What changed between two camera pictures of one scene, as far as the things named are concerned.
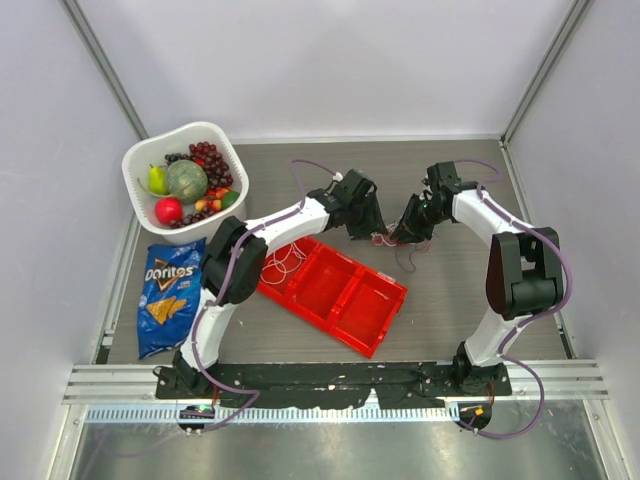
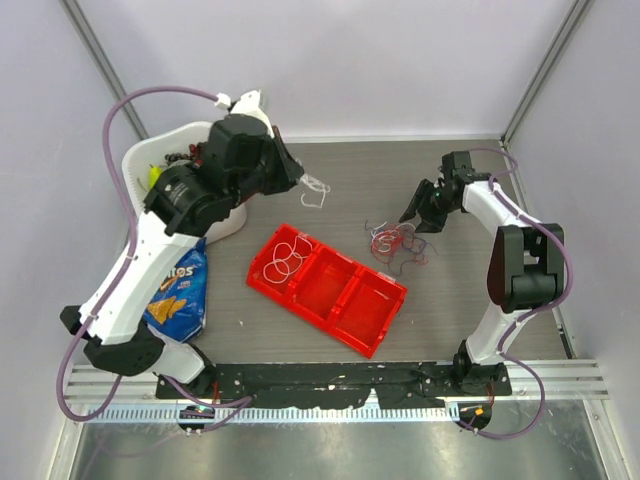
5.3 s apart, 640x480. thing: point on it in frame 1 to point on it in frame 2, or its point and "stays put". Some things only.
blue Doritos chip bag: (169, 289) stays put
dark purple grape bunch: (173, 157) stays put
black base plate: (396, 385) stays put
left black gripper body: (365, 218) to (274, 174)
